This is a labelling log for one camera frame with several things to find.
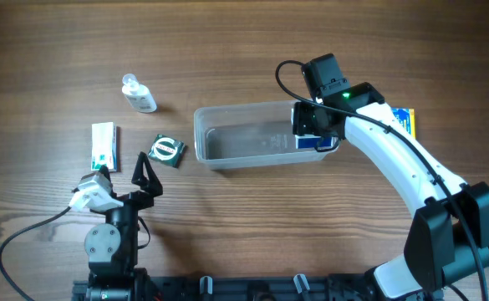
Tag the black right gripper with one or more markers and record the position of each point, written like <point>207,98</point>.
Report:
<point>301,119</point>

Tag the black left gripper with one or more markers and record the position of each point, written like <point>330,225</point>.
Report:
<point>128,199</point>

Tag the white blue medicine box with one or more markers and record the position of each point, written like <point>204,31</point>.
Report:
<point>313,142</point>

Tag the white green medicine box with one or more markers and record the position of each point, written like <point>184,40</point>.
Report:
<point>104,146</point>

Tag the blue yellow VapoDrops box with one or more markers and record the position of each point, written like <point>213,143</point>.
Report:
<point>406,117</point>

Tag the clear plastic container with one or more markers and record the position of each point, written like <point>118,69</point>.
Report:
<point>250,135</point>

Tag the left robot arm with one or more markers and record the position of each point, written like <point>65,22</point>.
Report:
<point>112,247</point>

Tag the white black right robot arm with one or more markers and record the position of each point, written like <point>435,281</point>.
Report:
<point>448,238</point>

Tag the dark green square sachet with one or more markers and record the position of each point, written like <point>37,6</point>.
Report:
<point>166,150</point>

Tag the white lotion bottle clear cap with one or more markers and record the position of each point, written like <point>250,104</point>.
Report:
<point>138,95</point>

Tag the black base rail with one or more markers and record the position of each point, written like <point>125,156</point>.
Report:
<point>299,287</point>

